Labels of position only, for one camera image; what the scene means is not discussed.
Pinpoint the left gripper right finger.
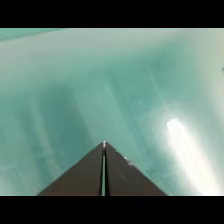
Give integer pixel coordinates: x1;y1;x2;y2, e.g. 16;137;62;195
104;141;168;197

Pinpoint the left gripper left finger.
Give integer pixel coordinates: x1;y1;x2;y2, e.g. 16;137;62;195
37;141;105;197

